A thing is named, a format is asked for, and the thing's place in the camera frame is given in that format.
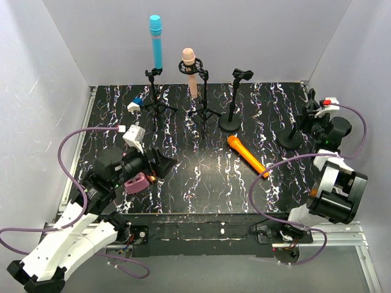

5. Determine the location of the black round-base shock-mount stand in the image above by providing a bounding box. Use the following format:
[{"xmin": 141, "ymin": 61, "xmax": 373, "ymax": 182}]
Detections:
[{"xmin": 277, "ymin": 89, "xmax": 320, "ymax": 150}]

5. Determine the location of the black tripod mic stand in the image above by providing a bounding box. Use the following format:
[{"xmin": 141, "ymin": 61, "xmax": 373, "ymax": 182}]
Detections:
[{"xmin": 142, "ymin": 68, "xmax": 178, "ymax": 118}]

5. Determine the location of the orange microphone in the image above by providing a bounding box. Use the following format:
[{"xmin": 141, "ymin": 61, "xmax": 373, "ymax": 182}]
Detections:
[{"xmin": 227, "ymin": 136, "xmax": 269, "ymax": 178}]

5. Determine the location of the black round-base clip stand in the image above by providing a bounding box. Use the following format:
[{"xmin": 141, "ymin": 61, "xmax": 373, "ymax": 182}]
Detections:
[{"xmin": 218, "ymin": 68, "xmax": 254, "ymax": 133}]

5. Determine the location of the black small tripod stand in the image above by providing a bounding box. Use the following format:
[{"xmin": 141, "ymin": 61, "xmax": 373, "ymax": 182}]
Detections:
[{"xmin": 178, "ymin": 58, "xmax": 222, "ymax": 139}]

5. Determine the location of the pink beige microphone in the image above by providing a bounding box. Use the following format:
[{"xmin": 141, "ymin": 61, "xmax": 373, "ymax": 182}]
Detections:
[{"xmin": 182, "ymin": 48, "xmax": 198, "ymax": 98}]

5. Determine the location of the blue microphone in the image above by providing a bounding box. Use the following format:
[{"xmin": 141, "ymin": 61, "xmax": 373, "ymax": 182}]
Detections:
[{"xmin": 149, "ymin": 15, "xmax": 163, "ymax": 70}]

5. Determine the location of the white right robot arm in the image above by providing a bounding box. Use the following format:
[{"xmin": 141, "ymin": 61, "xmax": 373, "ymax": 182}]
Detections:
[{"xmin": 277, "ymin": 114, "xmax": 368, "ymax": 227}]

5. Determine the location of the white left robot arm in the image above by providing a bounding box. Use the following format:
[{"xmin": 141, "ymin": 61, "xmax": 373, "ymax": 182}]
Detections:
[{"xmin": 7, "ymin": 146, "xmax": 177, "ymax": 292}]

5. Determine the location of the pink box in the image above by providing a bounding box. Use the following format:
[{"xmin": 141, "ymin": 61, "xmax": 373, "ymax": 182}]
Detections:
[{"xmin": 124, "ymin": 172, "xmax": 149, "ymax": 195}]

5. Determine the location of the white and blue small object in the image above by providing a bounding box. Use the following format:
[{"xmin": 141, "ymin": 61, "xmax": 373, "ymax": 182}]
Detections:
[{"xmin": 127, "ymin": 97, "xmax": 143, "ymax": 113}]

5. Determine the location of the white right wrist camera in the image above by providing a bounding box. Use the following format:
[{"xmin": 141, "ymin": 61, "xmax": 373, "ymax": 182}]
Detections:
[{"xmin": 315, "ymin": 97, "xmax": 340, "ymax": 118}]

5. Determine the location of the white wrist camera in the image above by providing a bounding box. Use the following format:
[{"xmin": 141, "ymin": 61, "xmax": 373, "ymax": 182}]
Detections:
[
  {"xmin": 122, "ymin": 125, "xmax": 145, "ymax": 154},
  {"xmin": 315, "ymin": 97, "xmax": 340, "ymax": 118}
]

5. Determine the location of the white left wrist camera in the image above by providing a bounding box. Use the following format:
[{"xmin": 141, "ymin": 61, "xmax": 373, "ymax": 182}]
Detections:
[{"xmin": 122, "ymin": 125, "xmax": 145, "ymax": 154}]

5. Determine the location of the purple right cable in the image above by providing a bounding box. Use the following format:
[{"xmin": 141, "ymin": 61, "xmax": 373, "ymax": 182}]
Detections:
[{"xmin": 249, "ymin": 103, "xmax": 367, "ymax": 266}]

